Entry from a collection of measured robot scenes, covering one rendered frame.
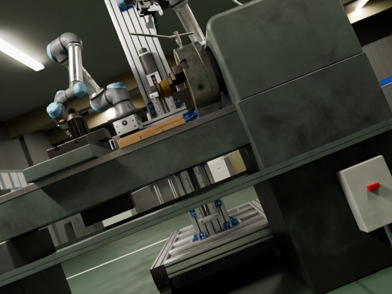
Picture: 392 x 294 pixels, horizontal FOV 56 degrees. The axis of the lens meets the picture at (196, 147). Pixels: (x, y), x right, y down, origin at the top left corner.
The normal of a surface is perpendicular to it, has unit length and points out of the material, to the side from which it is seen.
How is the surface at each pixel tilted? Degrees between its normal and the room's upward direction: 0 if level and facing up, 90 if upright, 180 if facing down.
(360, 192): 90
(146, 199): 90
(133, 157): 90
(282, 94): 90
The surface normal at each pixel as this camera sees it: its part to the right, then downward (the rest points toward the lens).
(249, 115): 0.00, -0.07
